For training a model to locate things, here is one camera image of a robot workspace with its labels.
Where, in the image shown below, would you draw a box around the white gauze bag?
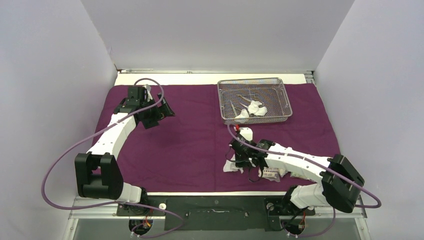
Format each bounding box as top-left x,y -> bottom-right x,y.
278,168 -> 288,178

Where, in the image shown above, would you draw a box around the pink packet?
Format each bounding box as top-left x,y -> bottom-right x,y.
258,167 -> 281,183

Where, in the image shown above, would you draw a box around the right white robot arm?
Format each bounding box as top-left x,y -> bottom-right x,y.
229,127 -> 365,214

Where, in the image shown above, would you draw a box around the aluminium frame rail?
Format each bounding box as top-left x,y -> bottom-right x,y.
70,195 -> 367,220

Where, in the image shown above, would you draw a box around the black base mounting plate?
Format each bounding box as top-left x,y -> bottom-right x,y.
116,193 -> 297,233

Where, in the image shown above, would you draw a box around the purple cloth wrap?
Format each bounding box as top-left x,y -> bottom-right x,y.
79,83 -> 342,193

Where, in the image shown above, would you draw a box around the green packet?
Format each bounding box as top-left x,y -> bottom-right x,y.
290,172 -> 312,181

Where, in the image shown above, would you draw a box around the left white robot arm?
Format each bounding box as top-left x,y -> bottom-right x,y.
74,84 -> 175,215

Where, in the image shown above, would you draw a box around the white cotton balls bag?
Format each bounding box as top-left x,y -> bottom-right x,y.
235,100 -> 268,119

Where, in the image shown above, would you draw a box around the wire mesh instrument tray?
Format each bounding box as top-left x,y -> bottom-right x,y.
217,77 -> 293,125

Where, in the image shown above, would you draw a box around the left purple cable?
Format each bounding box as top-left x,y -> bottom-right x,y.
41,78 -> 186,239

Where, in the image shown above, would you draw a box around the white gauze piece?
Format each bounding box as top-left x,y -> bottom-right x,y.
222,155 -> 244,174

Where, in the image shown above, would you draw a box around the metal tweezers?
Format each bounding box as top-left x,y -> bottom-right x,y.
230,101 -> 238,118

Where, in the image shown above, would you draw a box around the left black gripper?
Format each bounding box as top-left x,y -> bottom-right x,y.
139,93 -> 174,129

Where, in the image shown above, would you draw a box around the metal forceps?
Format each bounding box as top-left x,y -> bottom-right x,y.
237,95 -> 255,103

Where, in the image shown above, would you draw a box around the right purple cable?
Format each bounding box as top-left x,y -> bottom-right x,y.
227,123 -> 382,239

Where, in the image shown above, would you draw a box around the purple cable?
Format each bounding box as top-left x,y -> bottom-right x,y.
227,123 -> 382,239
41,78 -> 186,239

